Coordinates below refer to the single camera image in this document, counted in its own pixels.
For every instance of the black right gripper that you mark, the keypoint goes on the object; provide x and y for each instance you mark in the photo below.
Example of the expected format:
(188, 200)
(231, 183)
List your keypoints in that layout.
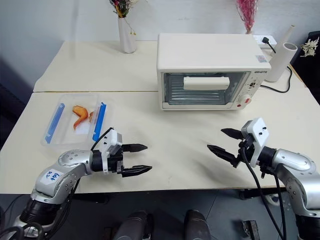
(246, 150)

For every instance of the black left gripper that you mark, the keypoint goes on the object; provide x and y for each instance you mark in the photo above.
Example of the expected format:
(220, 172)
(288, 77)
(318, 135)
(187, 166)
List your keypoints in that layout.
(115, 163)

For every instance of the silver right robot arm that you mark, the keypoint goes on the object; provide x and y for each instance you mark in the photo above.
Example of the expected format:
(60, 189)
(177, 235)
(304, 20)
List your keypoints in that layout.
(292, 160)

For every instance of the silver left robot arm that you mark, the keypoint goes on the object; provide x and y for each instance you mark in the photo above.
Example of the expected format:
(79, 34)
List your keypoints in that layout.
(72, 160)

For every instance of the white and red timer knob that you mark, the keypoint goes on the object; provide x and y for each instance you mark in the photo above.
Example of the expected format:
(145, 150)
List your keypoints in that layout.
(244, 100)

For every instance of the glass oven door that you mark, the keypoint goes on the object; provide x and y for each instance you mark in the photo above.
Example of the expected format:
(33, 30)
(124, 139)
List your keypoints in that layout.
(175, 96)

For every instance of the cream toaster oven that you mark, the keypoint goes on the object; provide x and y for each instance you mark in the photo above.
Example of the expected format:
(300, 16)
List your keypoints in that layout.
(207, 52)

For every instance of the dark rounded shape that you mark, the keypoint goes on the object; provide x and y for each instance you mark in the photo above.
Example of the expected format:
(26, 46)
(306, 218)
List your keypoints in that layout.
(133, 226)
(197, 225)

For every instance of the orange chicken wing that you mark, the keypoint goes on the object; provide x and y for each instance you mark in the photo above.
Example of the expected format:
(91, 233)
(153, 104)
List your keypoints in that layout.
(81, 113)

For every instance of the clear container with blue clips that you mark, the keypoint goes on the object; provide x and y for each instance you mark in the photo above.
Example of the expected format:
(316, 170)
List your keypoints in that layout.
(67, 135)

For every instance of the black floor foot block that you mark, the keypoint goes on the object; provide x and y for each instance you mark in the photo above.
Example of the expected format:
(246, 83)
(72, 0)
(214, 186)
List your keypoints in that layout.
(249, 230)

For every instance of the white wide tube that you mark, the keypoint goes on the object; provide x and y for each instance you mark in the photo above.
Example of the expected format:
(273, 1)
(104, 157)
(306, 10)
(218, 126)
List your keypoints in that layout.
(280, 65)

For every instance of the white power strip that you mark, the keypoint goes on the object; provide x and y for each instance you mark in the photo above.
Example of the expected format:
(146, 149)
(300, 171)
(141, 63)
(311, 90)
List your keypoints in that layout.
(258, 39)

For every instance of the black object beside table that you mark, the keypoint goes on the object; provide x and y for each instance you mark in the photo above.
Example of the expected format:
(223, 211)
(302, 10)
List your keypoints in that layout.
(308, 70)

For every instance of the black power plug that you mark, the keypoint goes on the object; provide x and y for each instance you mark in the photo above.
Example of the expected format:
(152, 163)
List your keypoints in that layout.
(265, 40)

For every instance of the white ribbed vase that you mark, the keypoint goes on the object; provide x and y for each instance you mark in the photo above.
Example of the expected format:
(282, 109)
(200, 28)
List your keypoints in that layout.
(127, 40)

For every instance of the white tapered tube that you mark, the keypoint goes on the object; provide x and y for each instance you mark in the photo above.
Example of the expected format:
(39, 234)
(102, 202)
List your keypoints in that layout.
(287, 35)

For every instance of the pale dried flower sprig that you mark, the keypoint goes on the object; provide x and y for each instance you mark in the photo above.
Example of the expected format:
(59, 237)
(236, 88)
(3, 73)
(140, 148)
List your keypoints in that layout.
(310, 46)

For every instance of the pink dried flowers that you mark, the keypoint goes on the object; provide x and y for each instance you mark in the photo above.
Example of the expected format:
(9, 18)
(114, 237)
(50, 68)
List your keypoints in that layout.
(247, 12)

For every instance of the dried yellow and red flowers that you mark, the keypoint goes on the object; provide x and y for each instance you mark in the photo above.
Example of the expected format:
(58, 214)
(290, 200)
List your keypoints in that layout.
(121, 7)

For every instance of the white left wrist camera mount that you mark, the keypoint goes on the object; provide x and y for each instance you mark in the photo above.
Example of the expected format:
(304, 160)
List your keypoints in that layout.
(113, 140)

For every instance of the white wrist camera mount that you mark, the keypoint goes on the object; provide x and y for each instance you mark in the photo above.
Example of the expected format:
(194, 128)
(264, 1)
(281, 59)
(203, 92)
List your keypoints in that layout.
(260, 135)
(113, 140)

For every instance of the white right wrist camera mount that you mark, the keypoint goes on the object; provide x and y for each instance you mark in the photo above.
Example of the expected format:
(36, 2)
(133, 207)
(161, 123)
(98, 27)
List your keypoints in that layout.
(260, 135)

